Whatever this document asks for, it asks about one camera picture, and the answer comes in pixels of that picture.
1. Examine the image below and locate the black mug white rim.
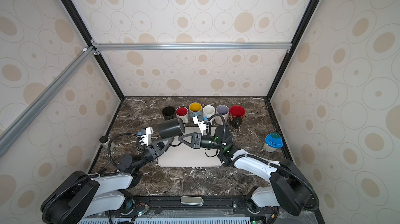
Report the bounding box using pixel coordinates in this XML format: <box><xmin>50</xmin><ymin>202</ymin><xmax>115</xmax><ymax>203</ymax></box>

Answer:
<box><xmin>158</xmin><ymin>118</ymin><xmax>185</xmax><ymax>139</ymax></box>

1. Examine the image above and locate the white ribbed mug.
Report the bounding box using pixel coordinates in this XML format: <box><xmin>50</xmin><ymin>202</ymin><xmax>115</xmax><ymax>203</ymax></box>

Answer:
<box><xmin>202</xmin><ymin>105</ymin><xmax>215</xmax><ymax>120</ymax></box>

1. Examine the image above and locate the blue butterfly mug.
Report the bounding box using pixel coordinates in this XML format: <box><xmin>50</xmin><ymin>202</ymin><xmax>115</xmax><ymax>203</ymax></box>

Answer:
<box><xmin>189</xmin><ymin>103</ymin><xmax>203</xmax><ymax>119</ymax></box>

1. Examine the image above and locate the plain white mug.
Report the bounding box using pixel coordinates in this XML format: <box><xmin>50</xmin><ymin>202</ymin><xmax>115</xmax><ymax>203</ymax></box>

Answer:
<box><xmin>176</xmin><ymin>106</ymin><xmax>189</xmax><ymax>124</ymax></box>

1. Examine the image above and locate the black and white mug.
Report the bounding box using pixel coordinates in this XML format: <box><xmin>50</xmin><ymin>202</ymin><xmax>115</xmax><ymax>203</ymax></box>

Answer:
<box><xmin>162</xmin><ymin>106</ymin><xmax>176</xmax><ymax>121</ymax></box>

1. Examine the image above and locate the pink iridescent mug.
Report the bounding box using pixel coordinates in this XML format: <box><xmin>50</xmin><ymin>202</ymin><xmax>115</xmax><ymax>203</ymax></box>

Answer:
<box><xmin>215</xmin><ymin>105</ymin><xmax>229</xmax><ymax>125</ymax></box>

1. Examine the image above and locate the black skull mug red inside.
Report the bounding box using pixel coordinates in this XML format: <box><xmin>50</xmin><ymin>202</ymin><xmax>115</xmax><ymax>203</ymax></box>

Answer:
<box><xmin>228</xmin><ymin>105</ymin><xmax>246</xmax><ymax>129</ymax></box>

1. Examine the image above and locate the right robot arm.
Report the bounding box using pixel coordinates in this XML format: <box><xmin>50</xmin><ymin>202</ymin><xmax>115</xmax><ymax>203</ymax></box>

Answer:
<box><xmin>190</xmin><ymin>133</ymin><xmax>320</xmax><ymax>216</ymax></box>

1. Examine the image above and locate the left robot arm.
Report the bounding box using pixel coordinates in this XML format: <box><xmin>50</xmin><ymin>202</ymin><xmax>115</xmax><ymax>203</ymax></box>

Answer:
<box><xmin>41</xmin><ymin>136</ymin><xmax>175</xmax><ymax>224</ymax></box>

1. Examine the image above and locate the small glass jar dark lid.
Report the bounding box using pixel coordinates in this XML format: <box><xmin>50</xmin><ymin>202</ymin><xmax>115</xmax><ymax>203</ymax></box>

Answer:
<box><xmin>99</xmin><ymin>136</ymin><xmax>115</xmax><ymax>151</ymax></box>

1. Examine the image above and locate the grey oval base badge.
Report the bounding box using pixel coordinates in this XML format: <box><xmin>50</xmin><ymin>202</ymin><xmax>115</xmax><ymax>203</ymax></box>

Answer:
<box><xmin>180</xmin><ymin>196</ymin><xmax>204</xmax><ymax>206</ymax></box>

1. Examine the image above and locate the cup with blue lid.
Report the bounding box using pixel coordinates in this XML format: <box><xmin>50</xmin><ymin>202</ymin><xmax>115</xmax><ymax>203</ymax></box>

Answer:
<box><xmin>263</xmin><ymin>133</ymin><xmax>283</xmax><ymax>153</ymax></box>

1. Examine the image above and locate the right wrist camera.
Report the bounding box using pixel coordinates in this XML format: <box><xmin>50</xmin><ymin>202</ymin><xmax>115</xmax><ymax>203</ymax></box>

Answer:
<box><xmin>192</xmin><ymin>115</ymin><xmax>209</xmax><ymax>135</ymax></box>

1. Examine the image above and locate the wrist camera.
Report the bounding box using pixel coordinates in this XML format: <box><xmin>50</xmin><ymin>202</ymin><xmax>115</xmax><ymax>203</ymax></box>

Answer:
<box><xmin>137</xmin><ymin>127</ymin><xmax>153</xmax><ymax>147</ymax></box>
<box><xmin>192</xmin><ymin>115</ymin><xmax>209</xmax><ymax>135</ymax></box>

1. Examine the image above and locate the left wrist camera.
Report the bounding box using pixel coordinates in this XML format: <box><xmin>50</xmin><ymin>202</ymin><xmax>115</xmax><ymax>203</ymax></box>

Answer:
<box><xmin>137</xmin><ymin>127</ymin><xmax>153</xmax><ymax>147</ymax></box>

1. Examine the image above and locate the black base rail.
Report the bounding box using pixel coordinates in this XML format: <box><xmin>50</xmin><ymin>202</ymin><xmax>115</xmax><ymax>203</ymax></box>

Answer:
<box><xmin>102</xmin><ymin>194</ymin><xmax>326</xmax><ymax>224</ymax></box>

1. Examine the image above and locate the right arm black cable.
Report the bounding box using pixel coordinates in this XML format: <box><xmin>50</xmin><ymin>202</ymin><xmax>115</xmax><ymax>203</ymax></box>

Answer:
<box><xmin>204</xmin><ymin>113</ymin><xmax>320</xmax><ymax>211</ymax></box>

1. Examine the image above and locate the horizontal aluminium rail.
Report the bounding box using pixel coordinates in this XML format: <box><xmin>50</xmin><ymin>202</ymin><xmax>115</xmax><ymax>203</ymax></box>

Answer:
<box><xmin>94</xmin><ymin>42</ymin><xmax>292</xmax><ymax>51</ymax></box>

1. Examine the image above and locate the diagonal aluminium rail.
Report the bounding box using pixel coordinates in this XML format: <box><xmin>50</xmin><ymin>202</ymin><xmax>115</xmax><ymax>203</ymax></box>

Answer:
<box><xmin>1</xmin><ymin>46</ymin><xmax>94</xmax><ymax>156</ymax></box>

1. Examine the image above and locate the black left corner post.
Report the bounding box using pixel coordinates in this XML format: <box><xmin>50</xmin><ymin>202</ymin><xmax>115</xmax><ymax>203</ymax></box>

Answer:
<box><xmin>60</xmin><ymin>0</ymin><xmax>125</xmax><ymax>101</ymax></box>

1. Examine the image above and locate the black corner frame post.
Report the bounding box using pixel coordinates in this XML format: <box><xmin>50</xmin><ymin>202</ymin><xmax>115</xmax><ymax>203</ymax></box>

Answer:
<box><xmin>266</xmin><ymin>0</ymin><xmax>320</xmax><ymax>102</ymax></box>

